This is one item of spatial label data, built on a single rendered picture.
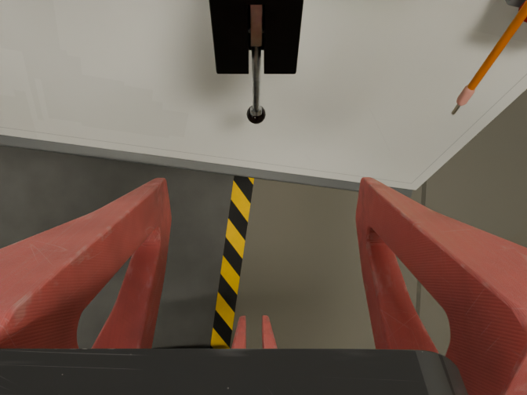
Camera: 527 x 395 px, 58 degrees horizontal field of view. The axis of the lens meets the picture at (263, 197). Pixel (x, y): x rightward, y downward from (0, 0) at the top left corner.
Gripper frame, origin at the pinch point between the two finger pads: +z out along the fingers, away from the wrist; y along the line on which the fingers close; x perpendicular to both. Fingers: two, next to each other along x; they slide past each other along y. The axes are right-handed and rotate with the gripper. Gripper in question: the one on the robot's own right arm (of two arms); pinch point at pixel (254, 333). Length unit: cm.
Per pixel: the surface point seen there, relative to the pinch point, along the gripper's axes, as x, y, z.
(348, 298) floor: 111, -30, 59
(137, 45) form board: -5.7, 8.4, 19.8
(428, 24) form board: -7.8, -12.4, 19.3
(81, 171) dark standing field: 70, 46, 77
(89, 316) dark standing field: 100, 46, 49
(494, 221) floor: 101, -81, 82
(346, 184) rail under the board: 14.1, -10.4, 23.3
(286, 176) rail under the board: 12.4, -3.7, 23.0
